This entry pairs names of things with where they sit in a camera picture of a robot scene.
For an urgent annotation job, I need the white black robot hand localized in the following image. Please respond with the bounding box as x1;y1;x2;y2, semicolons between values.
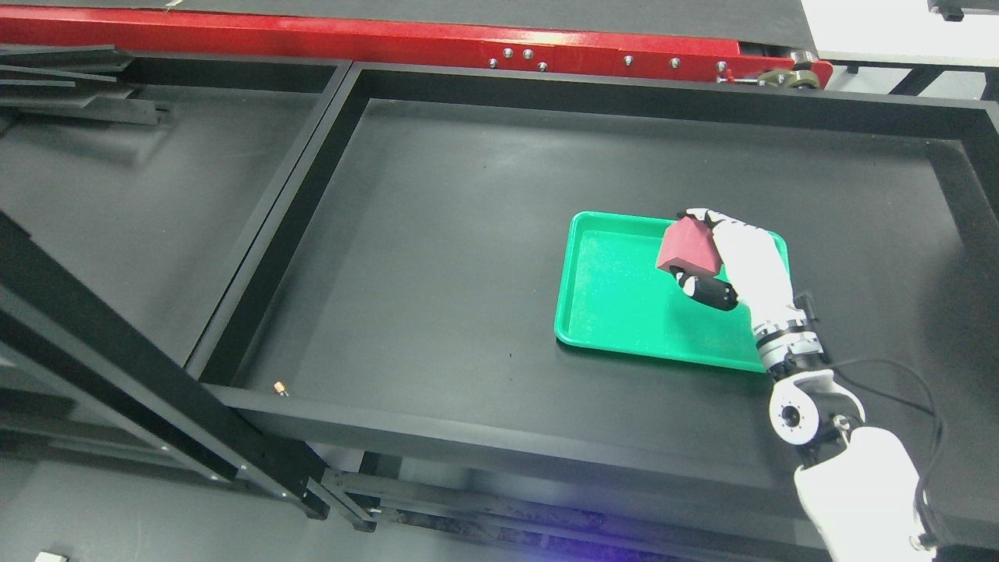
684;208;807;330

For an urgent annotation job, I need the pink foam block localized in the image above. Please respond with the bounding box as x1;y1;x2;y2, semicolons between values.
656;216;722;277

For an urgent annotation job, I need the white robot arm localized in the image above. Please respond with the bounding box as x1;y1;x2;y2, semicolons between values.
752;305;937;561

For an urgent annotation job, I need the black metal shelf right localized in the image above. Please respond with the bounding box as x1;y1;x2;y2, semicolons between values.
234;64;997;561

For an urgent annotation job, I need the black metal shelf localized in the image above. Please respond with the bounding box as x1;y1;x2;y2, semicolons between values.
2;52;364;525
234;64;997;561

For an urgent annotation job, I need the black metal shelf left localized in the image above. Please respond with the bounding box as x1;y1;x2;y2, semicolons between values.
2;52;364;525

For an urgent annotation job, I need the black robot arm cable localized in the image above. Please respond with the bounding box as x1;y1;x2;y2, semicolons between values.
796;292;945;562

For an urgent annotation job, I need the red conveyor frame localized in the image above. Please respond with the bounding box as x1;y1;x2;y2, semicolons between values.
1;1;834;87

